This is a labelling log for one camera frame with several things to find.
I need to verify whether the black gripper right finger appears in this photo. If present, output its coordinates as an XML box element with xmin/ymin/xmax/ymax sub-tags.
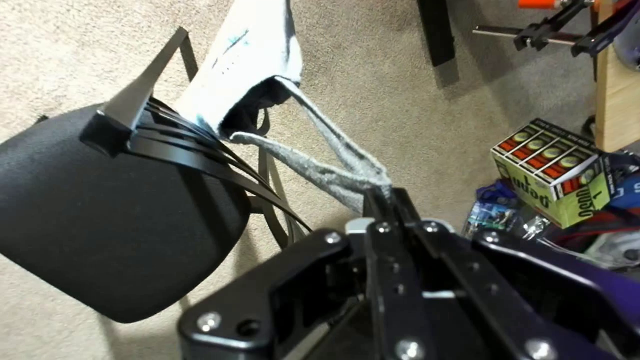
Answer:
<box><xmin>391</xmin><ymin>189</ymin><xmax>640</xmax><ymax>360</ymax></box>

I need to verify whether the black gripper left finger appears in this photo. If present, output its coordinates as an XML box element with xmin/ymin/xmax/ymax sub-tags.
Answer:
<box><xmin>177</xmin><ymin>189</ymin><xmax>442</xmax><ymax>360</ymax></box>

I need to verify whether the grey cloth bag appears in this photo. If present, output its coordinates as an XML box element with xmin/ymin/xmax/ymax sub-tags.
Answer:
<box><xmin>175</xmin><ymin>0</ymin><xmax>396</xmax><ymax>216</ymax></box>

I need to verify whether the black chair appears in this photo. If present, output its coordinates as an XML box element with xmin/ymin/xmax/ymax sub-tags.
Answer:
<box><xmin>0</xmin><ymin>26</ymin><xmax>315</xmax><ymax>326</ymax></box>

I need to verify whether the blue teal package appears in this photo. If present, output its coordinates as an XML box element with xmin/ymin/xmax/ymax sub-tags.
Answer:
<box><xmin>466</xmin><ymin>179</ymin><xmax>536</xmax><ymax>237</ymax></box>

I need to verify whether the wooden table leg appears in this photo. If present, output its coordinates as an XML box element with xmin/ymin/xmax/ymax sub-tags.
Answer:
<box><xmin>592</xmin><ymin>0</ymin><xmax>640</xmax><ymax>155</ymax></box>

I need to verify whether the black orange clamp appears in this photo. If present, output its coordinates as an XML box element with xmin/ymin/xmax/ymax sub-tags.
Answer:
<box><xmin>469</xmin><ymin>0</ymin><xmax>596</xmax><ymax>55</ymax></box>
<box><xmin>569</xmin><ymin>0</ymin><xmax>640</xmax><ymax>58</ymax></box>

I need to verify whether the black square leg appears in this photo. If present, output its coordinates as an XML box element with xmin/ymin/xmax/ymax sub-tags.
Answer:
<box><xmin>416</xmin><ymin>0</ymin><xmax>457</xmax><ymax>68</ymax></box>

